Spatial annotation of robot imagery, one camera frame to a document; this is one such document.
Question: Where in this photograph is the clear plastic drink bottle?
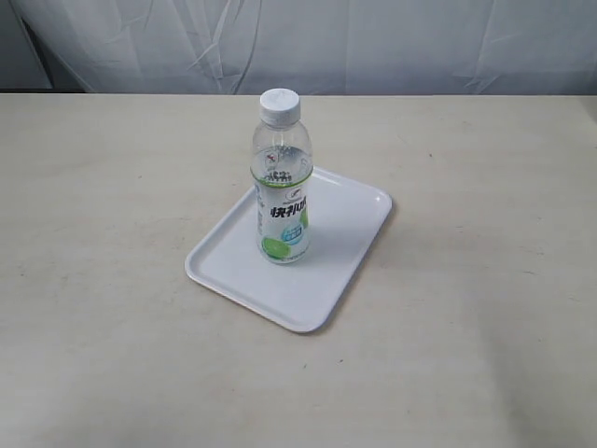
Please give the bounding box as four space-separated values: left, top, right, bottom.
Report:
250 88 313 264

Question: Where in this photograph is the white rectangular plastic tray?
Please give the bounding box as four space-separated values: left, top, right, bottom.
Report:
185 167 393 333

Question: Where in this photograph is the white backdrop curtain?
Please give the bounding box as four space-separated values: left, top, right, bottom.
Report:
1 1 596 95

